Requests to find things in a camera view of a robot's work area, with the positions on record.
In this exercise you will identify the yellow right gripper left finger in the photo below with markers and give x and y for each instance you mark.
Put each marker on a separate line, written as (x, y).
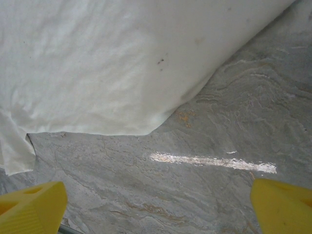
(31, 212)

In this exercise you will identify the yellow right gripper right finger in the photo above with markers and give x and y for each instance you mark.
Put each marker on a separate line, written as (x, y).
(285, 212)

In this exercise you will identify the white printed t-shirt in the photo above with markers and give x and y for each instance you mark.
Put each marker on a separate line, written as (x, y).
(97, 73)

